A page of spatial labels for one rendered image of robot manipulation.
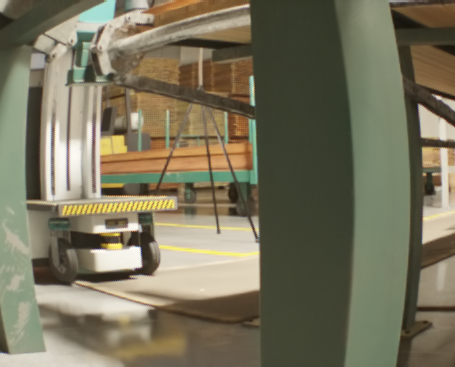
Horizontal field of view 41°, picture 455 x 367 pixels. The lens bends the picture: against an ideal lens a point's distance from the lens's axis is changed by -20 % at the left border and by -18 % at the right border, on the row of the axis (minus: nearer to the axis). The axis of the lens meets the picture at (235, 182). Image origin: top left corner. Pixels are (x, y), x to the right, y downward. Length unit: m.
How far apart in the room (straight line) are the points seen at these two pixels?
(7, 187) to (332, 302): 0.94
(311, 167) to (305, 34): 0.14
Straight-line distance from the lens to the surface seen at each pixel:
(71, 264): 2.58
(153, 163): 7.69
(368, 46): 0.73
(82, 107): 3.04
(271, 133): 0.74
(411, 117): 1.63
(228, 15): 1.40
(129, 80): 1.71
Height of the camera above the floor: 0.43
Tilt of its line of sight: 1 degrees down
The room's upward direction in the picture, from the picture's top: 2 degrees counter-clockwise
